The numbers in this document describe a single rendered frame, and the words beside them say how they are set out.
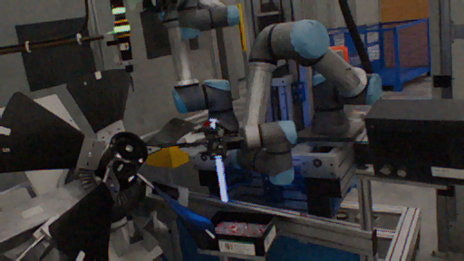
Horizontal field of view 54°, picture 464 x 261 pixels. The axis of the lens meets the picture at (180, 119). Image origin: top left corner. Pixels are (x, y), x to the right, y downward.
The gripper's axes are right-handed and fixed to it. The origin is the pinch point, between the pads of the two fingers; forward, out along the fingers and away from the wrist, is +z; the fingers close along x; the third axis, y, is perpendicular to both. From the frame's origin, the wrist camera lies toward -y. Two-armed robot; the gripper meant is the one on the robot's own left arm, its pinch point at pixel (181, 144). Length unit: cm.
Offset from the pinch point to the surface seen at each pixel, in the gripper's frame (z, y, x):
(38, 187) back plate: 45.0, 10.9, 3.4
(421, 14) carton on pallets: -352, -703, 103
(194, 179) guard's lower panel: 13, -105, 66
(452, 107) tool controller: -71, 21, -9
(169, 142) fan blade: 3.7, 0.8, -1.4
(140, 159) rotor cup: 10.4, 14.9, -3.2
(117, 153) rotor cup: 15.6, 17.7, -6.9
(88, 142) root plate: 24.0, 15.1, -10.4
